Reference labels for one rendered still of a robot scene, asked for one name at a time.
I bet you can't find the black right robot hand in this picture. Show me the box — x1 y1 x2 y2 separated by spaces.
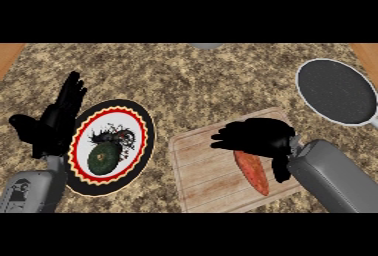
209 117 297 184

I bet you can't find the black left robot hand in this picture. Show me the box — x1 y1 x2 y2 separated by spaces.
7 70 88 160

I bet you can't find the orange sweet potato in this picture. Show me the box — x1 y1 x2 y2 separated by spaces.
232 150 271 197

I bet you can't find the pale wooden cutting board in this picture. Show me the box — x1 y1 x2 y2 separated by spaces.
168 106 307 214

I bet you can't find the dark grey frying pan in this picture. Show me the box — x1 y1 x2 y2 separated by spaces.
294 58 378 130

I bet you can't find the black rimmed patterned plate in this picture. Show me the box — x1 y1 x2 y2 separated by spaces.
65 98 156 197

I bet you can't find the dark green avocado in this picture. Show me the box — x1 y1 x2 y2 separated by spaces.
85 141 122 176

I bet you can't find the grey rounded object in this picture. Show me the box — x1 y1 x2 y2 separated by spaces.
187 42 226 51

